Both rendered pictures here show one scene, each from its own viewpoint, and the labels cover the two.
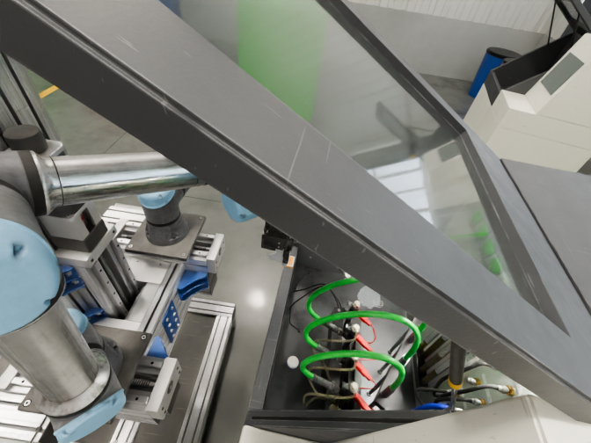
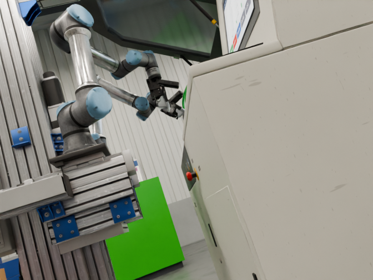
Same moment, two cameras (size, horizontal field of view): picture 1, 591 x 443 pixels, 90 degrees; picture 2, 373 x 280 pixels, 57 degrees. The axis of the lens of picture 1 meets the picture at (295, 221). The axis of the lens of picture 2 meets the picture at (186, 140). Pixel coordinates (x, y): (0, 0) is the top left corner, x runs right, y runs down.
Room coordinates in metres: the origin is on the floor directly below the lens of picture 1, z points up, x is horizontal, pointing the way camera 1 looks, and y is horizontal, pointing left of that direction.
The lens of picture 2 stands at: (-1.25, 0.26, 0.67)
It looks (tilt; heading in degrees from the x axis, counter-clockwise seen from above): 11 degrees up; 351
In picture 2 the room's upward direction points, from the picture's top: 19 degrees counter-clockwise
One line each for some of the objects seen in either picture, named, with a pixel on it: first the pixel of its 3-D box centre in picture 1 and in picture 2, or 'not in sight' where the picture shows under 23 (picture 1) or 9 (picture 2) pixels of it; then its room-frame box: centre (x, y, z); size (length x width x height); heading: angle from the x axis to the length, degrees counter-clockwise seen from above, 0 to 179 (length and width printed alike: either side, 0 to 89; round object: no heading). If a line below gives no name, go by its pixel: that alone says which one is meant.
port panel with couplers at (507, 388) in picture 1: (479, 400); not in sight; (0.24, -0.48, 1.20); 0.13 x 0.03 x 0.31; 177
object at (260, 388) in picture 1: (277, 322); (190, 170); (0.51, 0.00, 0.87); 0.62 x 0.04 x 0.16; 177
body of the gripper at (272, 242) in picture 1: (280, 228); (156, 87); (0.53, 0.03, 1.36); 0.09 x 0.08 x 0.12; 87
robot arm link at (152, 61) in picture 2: not in sight; (149, 61); (0.52, 0.03, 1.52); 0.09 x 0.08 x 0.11; 139
